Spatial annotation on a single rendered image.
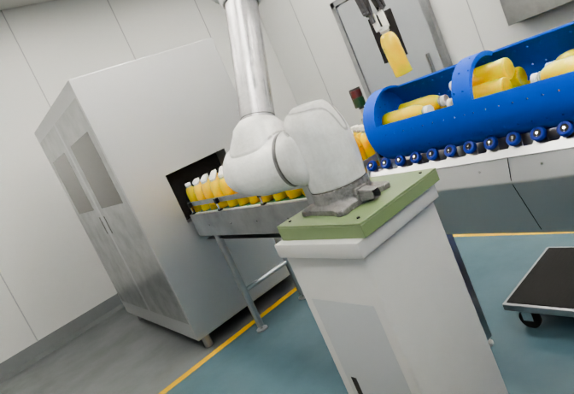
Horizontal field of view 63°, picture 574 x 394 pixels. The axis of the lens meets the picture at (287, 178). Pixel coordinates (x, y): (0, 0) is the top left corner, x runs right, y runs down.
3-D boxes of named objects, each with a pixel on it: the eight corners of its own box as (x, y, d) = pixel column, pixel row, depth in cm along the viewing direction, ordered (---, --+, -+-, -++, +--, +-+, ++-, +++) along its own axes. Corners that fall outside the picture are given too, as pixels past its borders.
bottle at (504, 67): (506, 81, 143) (454, 97, 158) (517, 75, 147) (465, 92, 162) (499, 60, 142) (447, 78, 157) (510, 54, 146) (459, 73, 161)
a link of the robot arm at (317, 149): (354, 185, 111) (319, 98, 107) (292, 202, 121) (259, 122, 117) (375, 163, 124) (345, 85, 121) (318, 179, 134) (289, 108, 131)
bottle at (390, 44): (407, 71, 192) (388, 28, 189) (415, 68, 185) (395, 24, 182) (393, 79, 191) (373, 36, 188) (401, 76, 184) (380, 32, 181)
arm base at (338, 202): (353, 217, 107) (344, 195, 106) (301, 216, 126) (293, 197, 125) (404, 184, 116) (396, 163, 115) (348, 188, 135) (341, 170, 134)
